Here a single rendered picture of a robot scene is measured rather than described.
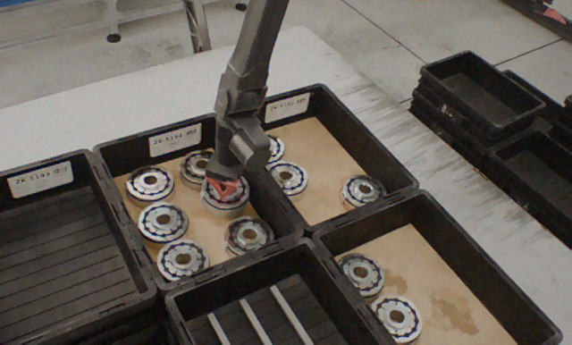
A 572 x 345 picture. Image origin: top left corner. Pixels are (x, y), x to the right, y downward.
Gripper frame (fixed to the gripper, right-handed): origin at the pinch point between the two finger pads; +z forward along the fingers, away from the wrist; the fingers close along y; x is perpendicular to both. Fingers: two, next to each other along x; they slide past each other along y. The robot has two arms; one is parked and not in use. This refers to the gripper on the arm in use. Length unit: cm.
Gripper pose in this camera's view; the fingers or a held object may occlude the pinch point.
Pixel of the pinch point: (227, 185)
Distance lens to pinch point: 119.6
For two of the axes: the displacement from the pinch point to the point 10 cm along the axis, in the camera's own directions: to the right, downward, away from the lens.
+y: 2.9, -6.7, 6.8
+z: -1.1, 6.8, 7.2
